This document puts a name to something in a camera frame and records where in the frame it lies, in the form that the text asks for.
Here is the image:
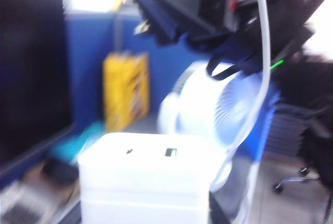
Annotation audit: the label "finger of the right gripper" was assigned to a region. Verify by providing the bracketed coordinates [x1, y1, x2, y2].
[124, 0, 229, 45]

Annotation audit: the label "dark blue robot cable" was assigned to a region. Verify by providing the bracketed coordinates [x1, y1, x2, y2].
[207, 55, 261, 81]

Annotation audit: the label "white desk fan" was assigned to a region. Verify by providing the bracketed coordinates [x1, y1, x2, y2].
[157, 60, 274, 193]

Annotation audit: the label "white charging base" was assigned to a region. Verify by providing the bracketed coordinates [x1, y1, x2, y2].
[77, 131, 229, 224]

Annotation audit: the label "black computer monitor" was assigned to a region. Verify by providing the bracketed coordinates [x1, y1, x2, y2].
[0, 0, 75, 167]

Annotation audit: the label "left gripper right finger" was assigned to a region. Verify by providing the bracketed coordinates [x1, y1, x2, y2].
[210, 194, 231, 224]

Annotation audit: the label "white and grey keyboard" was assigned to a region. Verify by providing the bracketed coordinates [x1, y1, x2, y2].
[0, 179, 58, 224]

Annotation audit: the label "yellow paper bag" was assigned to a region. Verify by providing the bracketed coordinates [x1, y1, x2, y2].
[103, 51, 151, 133]

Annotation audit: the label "blue stacked trays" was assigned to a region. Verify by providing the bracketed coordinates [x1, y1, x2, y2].
[262, 83, 308, 160]

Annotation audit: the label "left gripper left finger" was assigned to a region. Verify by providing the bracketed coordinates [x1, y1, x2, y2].
[56, 202, 81, 224]

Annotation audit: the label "teal and white packet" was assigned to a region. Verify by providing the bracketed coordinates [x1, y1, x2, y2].
[48, 121, 105, 162]

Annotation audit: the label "black computer mouse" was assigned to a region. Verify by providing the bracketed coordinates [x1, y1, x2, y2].
[41, 159, 79, 183]

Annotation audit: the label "black office chair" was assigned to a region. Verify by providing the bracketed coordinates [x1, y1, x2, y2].
[272, 52, 333, 219]

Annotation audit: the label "white Type-C charging cable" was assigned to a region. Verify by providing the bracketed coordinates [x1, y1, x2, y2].
[210, 0, 273, 224]

